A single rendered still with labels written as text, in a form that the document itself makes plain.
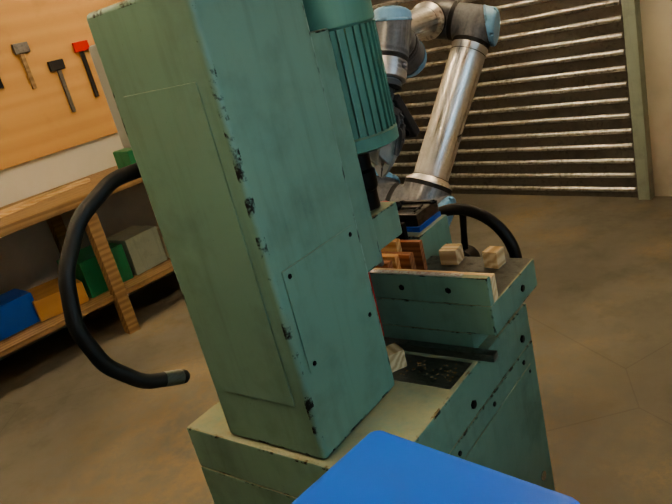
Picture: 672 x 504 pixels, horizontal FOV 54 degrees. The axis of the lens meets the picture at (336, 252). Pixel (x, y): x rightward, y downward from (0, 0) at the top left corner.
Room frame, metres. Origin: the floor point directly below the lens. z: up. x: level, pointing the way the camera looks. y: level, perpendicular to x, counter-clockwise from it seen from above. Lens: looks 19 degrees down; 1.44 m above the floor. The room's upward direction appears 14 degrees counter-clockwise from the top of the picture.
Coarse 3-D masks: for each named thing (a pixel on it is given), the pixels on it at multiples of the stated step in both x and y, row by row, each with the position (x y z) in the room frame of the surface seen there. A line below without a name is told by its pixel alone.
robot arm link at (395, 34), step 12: (384, 12) 1.53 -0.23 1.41; (396, 12) 1.53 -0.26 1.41; (408, 12) 1.54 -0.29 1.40; (384, 24) 1.52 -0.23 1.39; (396, 24) 1.52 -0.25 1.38; (408, 24) 1.54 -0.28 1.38; (384, 36) 1.51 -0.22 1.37; (396, 36) 1.51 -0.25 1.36; (408, 36) 1.53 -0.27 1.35; (384, 48) 1.50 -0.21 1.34; (396, 48) 1.50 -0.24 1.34; (408, 48) 1.52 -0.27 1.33
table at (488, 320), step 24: (432, 264) 1.30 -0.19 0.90; (480, 264) 1.24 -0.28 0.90; (504, 264) 1.21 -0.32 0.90; (528, 264) 1.18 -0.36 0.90; (504, 288) 1.11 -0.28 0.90; (528, 288) 1.17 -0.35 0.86; (384, 312) 1.20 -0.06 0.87; (408, 312) 1.16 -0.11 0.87; (432, 312) 1.13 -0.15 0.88; (456, 312) 1.09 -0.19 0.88; (480, 312) 1.06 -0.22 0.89; (504, 312) 1.08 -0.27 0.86
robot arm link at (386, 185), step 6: (390, 174) 2.02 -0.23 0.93; (378, 180) 2.01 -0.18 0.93; (384, 180) 2.01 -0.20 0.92; (390, 180) 2.02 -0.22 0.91; (396, 180) 2.04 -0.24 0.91; (378, 186) 1.99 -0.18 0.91; (384, 186) 1.99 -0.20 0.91; (390, 186) 1.99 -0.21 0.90; (396, 186) 1.98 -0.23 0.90; (378, 192) 1.98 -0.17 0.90; (384, 192) 1.97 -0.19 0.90; (390, 192) 1.96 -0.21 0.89; (384, 198) 1.96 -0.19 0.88
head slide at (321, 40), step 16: (320, 32) 1.12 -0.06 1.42; (320, 48) 1.11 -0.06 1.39; (320, 64) 1.10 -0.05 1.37; (336, 80) 1.12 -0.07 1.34; (336, 96) 1.12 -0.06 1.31; (336, 112) 1.11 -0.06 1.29; (336, 128) 1.10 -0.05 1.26; (352, 144) 1.13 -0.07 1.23; (352, 160) 1.12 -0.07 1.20; (352, 176) 1.11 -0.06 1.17; (352, 192) 1.10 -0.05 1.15; (368, 208) 1.13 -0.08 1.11; (368, 224) 1.12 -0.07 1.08; (368, 240) 1.11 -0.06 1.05; (368, 256) 1.10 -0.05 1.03
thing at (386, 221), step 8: (384, 208) 1.23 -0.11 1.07; (392, 208) 1.24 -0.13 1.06; (376, 216) 1.20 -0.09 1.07; (384, 216) 1.22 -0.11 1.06; (392, 216) 1.24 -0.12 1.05; (376, 224) 1.20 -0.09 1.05; (384, 224) 1.22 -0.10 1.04; (392, 224) 1.24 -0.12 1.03; (400, 224) 1.26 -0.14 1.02; (376, 232) 1.19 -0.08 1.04; (384, 232) 1.21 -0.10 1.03; (392, 232) 1.23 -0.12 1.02; (400, 232) 1.25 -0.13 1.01; (384, 240) 1.21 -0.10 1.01; (392, 240) 1.23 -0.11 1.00
